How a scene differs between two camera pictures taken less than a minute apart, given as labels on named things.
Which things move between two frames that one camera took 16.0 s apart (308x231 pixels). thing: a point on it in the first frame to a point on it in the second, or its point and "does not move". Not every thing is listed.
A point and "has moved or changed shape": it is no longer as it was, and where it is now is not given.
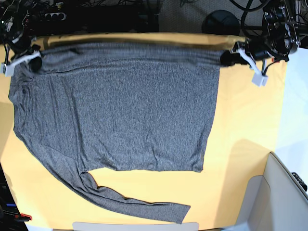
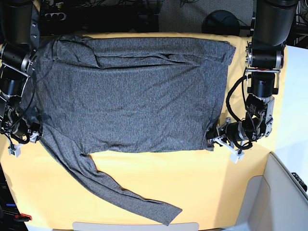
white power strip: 59,16 does not move
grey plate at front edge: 86,226 does not move
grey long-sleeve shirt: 121,106 has moved or changed shape
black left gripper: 21,45 to 21,130
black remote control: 296,176 does not move
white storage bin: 275,201 does not move
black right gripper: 258,47 to 239,131
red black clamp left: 22,217 does not move
